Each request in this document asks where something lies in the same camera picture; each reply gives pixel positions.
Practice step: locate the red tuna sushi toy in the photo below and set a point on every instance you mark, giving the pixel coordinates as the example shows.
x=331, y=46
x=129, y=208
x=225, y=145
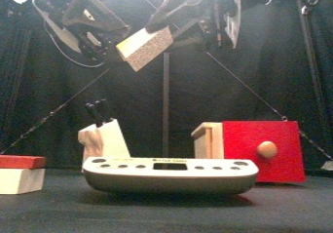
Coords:
x=21, y=175

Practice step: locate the small white frame foot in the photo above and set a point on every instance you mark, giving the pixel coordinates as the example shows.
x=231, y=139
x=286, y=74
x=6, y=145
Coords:
x=327, y=166

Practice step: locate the rectangular sponge block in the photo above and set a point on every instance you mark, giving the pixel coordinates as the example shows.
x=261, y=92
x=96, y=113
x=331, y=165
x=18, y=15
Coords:
x=145, y=48

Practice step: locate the white toy kitchen scale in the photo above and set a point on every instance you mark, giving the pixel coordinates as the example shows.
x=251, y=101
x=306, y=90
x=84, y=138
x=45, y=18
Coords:
x=169, y=178

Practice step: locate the red door with wooden knob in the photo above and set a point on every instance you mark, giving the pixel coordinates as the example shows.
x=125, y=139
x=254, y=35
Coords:
x=263, y=165

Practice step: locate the white wooden knife block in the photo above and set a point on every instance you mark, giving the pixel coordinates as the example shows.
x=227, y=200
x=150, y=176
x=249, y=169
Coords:
x=108, y=146

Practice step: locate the vertical metal frame pole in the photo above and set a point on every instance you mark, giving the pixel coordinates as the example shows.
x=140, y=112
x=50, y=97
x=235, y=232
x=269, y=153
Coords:
x=165, y=113

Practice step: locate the light wooden cabinet box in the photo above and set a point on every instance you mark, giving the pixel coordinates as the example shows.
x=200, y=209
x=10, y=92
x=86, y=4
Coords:
x=208, y=142

